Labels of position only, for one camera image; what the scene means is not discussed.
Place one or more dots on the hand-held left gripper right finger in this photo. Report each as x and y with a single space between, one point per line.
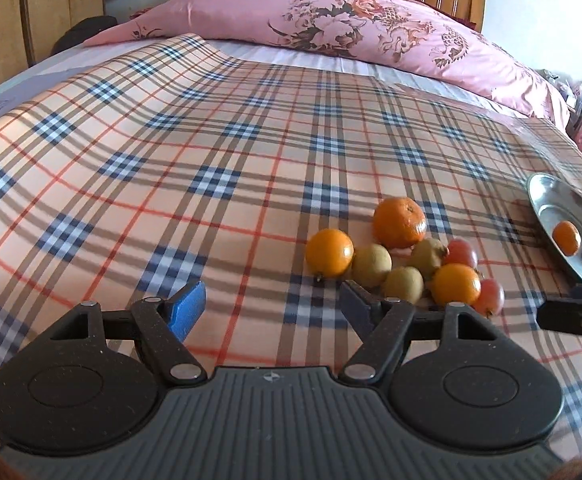
356 305

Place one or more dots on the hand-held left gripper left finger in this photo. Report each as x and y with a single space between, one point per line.
188 310

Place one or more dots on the green kiwi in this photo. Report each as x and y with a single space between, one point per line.
371 265
427 256
403 285

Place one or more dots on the round orange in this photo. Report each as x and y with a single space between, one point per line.
329 253
455 285

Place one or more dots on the round metal plate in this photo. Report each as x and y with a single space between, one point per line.
551 200

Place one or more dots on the small orange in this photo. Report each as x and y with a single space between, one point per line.
566 237

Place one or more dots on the large orange mandarin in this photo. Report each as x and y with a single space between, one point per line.
400 222

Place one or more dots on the plaid bed sheet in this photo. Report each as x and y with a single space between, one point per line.
196 160

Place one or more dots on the pink floral pillow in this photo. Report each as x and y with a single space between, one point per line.
321 15

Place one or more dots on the black bag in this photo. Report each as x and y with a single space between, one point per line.
86 30

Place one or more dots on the wooden wardrobe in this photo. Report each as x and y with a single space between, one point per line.
1 20

